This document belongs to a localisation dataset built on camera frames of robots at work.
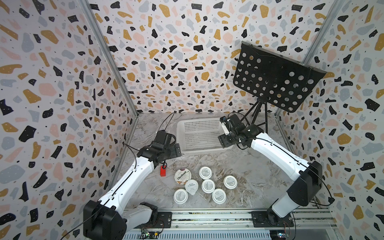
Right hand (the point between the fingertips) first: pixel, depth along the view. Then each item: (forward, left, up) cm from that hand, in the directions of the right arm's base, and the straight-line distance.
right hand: (225, 137), depth 83 cm
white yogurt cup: (-27, +23, -14) cm, 38 cm away
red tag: (-12, +36, -18) cm, 42 cm away
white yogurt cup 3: (-22, +9, -14) cm, 27 cm away
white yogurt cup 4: (-27, +4, -14) cm, 30 cm away
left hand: (-7, +28, -3) cm, 29 cm away
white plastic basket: (+15, +18, -18) cm, 30 cm away
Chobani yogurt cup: (-16, +24, -14) cm, 32 cm away
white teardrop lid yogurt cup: (-22, +18, -14) cm, 32 cm away
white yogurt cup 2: (-15, +11, -13) cm, 22 cm away
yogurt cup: (-20, -2, -14) cm, 24 cm away
